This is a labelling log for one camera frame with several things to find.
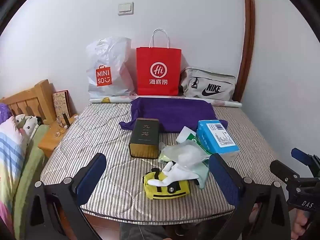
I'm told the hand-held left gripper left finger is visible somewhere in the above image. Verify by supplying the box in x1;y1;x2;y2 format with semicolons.
25;152;108;240

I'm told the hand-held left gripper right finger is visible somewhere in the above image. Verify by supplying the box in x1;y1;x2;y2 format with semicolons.
209;153;292;240

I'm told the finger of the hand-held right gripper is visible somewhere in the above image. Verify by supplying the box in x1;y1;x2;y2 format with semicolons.
291;148;320;178
269;159;302;188

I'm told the white sponge block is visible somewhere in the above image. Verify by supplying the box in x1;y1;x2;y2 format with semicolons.
170;140;210;170

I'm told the white glove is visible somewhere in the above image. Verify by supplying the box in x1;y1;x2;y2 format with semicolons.
147;161;200;188

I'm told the green white packet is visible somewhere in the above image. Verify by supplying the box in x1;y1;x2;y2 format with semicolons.
176;126;210;160

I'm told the yellow black fabric pouch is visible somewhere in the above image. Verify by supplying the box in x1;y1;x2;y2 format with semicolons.
142;167;191;200

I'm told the dark tea tin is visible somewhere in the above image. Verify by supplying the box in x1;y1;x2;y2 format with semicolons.
128;118;160;160

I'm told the person's right hand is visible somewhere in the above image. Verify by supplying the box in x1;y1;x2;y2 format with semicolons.
291;209;315;240

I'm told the grey striped mattress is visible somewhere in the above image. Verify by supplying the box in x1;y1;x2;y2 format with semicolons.
40;102;288;223

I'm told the blue tissue pack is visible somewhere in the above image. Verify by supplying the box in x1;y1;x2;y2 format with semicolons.
196;120;240;164

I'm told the wooden nightstand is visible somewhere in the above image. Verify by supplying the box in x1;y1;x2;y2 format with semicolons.
37;114;80;158

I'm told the clear glass item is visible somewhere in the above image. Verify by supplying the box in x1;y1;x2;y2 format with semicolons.
53;124;66;137

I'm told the green bedsheet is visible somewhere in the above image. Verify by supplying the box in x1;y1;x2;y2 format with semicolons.
12;124;50;233

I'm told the person's leg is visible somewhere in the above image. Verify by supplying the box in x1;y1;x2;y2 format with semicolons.
120;221;175;240

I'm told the rolled printed paper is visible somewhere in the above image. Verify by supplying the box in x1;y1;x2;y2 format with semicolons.
89;95;243;108

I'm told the patterned book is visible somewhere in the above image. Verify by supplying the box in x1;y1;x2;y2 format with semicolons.
52;90;72;119

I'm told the white spotted plush toy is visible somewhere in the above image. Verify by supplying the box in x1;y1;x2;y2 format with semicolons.
14;114;43;150

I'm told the purple cloth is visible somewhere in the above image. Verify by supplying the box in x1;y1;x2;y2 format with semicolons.
119;96;228;133

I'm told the colourful striped blanket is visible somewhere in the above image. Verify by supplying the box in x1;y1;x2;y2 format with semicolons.
0;116;29;230

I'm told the grey sports bag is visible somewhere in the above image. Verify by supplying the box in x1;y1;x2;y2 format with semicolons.
180;67;237;101

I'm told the wooden headboard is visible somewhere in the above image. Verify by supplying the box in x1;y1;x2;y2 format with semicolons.
0;79;54;125

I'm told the purple fuzzy cushion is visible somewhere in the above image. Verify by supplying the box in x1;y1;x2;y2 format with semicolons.
0;102;13;124

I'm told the white plastic shopping bag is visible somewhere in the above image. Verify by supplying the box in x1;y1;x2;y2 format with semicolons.
86;37;137;99

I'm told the red paper bag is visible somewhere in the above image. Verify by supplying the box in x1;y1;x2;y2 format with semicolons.
136;29;182;96

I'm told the brown wooden door frame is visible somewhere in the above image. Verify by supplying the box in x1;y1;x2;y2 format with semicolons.
231;0;255;103

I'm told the white wall switch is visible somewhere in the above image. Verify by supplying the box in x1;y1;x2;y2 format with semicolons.
118;2;134;15

